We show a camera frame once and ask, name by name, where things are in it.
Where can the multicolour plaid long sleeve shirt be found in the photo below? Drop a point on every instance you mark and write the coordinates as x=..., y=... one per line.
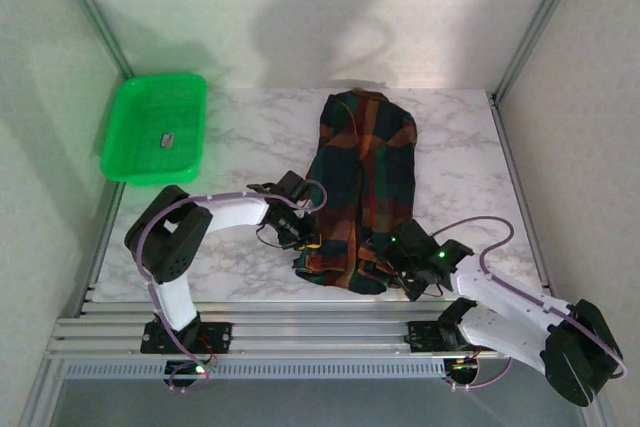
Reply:
x=370, y=172

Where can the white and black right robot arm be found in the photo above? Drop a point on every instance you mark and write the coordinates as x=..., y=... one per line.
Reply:
x=510, y=307

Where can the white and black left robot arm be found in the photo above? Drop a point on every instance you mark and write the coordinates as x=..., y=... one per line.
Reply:
x=170, y=252

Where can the round black controller board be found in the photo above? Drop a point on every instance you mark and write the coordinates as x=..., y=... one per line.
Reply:
x=462, y=374
x=187, y=376

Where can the small grey label tag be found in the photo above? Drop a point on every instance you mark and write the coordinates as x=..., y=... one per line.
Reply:
x=167, y=140

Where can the green plastic basket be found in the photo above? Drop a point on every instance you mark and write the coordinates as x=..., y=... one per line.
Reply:
x=130, y=162

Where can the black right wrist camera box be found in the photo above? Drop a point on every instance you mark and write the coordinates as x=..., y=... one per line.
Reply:
x=415, y=234

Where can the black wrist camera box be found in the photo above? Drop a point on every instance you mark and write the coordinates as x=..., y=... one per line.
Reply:
x=294, y=184
x=415, y=234

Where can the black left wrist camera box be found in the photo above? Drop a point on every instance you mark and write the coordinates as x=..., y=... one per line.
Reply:
x=294, y=184

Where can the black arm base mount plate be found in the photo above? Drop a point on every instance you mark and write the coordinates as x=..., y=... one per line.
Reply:
x=425, y=336
x=215, y=337

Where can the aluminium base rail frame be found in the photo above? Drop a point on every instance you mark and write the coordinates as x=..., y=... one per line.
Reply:
x=320, y=332

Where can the aluminium corner post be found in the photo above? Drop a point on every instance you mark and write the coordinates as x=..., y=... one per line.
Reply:
x=95, y=17
x=540, y=22

